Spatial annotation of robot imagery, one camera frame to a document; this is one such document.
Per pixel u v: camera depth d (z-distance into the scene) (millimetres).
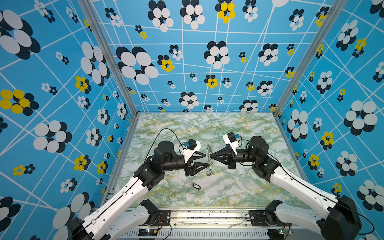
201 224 723
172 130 1105
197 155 629
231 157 591
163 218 729
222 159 632
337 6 681
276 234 706
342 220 378
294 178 492
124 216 552
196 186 841
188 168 576
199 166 571
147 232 721
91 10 700
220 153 618
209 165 599
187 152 551
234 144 587
